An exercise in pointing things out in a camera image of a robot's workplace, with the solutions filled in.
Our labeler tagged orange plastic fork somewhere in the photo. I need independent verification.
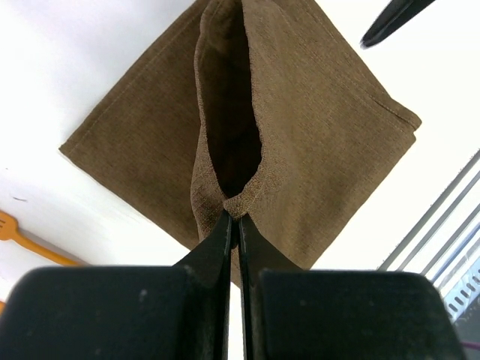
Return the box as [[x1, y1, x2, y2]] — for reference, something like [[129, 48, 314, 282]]
[[1, 211, 86, 266]]

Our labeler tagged front aluminium rail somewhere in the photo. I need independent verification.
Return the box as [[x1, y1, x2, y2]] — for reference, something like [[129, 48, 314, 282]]
[[379, 153, 479, 291]]

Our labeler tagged brown cloth napkin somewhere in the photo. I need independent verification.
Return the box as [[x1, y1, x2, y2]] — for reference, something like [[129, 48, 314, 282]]
[[60, 1, 421, 269]]

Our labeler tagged slotted cable duct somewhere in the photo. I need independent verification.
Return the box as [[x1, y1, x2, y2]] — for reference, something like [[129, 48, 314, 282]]
[[443, 265, 479, 323]]

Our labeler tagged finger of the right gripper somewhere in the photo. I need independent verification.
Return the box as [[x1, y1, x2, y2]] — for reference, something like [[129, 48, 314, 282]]
[[361, 0, 434, 48]]

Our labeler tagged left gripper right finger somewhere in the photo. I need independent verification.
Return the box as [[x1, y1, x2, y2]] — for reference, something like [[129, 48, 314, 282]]
[[238, 217, 465, 359]]

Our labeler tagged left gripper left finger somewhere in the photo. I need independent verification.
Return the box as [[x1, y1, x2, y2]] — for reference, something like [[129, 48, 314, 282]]
[[1, 214, 233, 359]]

